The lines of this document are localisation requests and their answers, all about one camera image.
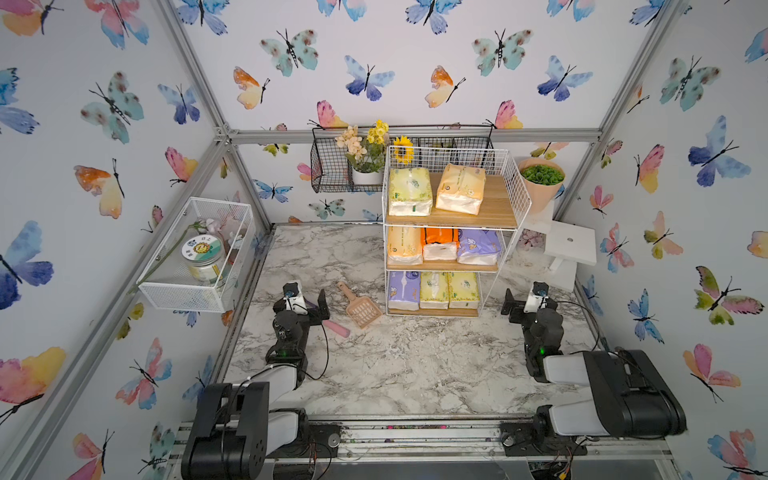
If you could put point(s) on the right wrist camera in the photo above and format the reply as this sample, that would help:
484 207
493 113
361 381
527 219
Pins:
537 297

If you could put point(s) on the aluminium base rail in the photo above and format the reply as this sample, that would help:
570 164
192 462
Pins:
459 446

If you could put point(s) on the green tissue pack top shelf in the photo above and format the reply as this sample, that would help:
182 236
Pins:
410 192

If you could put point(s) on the purple tissue pack middle shelf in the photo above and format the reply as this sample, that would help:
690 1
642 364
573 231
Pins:
478 247

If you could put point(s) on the green tissue pack bottom middle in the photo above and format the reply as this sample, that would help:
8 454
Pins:
434 290

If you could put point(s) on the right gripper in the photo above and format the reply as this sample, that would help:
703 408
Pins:
510 303

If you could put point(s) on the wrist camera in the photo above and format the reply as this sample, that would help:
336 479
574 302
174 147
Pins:
292 294
537 297

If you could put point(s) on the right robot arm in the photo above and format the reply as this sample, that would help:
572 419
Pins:
628 396

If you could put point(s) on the orange tissue pack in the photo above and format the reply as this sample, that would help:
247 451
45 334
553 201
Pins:
440 244

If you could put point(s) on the yellow tissue pack shelf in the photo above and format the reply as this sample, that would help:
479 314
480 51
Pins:
404 246

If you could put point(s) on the yellow sunflower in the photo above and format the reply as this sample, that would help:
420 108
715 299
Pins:
404 151

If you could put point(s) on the white mesh wall basket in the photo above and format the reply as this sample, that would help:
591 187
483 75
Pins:
166 281

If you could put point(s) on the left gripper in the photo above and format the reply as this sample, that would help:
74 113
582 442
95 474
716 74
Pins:
312 313

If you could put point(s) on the white small stand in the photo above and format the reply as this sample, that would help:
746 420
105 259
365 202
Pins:
566 247

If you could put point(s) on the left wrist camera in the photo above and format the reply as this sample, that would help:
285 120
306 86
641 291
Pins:
292 294

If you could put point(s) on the white wire shelf rack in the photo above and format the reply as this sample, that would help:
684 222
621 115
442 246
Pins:
504 209

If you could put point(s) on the black wire wall basket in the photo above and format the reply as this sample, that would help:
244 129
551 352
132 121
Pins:
332 172

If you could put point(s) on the green tissue pack bottom right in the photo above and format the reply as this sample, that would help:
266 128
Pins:
464 290

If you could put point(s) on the purple pink garden fork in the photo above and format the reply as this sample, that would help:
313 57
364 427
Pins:
336 327

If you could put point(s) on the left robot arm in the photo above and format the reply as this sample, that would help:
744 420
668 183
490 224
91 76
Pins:
236 428

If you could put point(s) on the orange-yellow tissue pack top shelf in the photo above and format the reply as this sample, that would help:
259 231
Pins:
461 189

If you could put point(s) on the white pot with flowers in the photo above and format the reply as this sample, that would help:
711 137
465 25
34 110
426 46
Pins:
366 154

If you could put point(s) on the pink pot green plant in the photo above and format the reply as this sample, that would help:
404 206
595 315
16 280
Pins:
543 179

